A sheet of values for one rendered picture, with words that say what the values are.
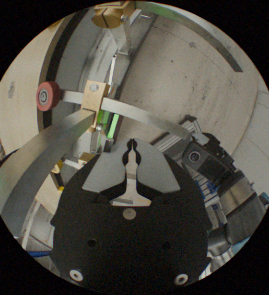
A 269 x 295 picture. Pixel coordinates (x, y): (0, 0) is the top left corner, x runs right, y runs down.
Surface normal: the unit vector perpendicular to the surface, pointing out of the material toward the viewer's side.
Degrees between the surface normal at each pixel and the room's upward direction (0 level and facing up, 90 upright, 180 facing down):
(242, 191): 92
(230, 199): 93
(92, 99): 0
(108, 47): 0
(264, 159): 90
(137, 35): 0
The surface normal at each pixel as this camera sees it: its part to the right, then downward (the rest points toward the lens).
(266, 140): -0.95, -0.26
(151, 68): 0.00, 0.55
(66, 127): 0.33, -0.79
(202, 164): -0.52, 0.28
